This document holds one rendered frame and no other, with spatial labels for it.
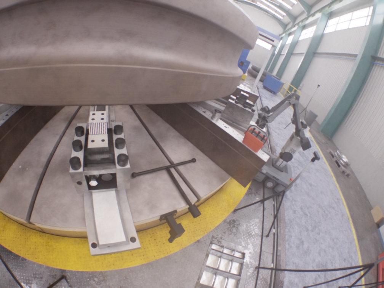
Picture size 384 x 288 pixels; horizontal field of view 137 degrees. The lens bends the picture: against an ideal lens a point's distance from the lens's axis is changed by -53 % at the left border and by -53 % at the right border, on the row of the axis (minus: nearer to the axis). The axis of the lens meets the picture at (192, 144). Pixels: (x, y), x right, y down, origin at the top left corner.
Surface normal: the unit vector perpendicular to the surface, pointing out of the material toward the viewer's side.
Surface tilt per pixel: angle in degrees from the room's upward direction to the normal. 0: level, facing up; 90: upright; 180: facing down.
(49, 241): 0
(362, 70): 90
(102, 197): 0
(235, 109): 90
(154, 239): 0
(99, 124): 90
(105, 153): 90
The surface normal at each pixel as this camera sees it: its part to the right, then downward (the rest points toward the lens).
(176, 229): 0.31, -0.75
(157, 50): 0.60, 0.39
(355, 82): -0.32, 0.50
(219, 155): -0.64, 0.30
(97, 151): 0.41, 0.66
